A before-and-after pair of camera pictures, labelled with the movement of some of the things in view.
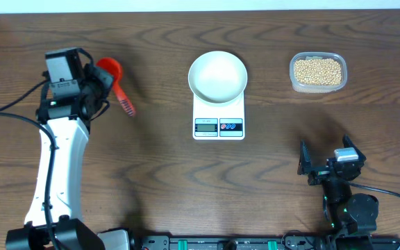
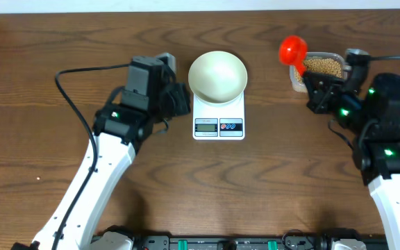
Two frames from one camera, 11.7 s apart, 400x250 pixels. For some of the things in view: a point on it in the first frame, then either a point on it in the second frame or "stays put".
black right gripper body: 319,175 to 344,106
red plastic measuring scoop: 113,68 to 293,51
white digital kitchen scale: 226,122 stays put
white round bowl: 217,77 stays put
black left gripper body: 97,86 to 167,103
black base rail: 287,242 stays put
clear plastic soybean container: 314,72 stays put
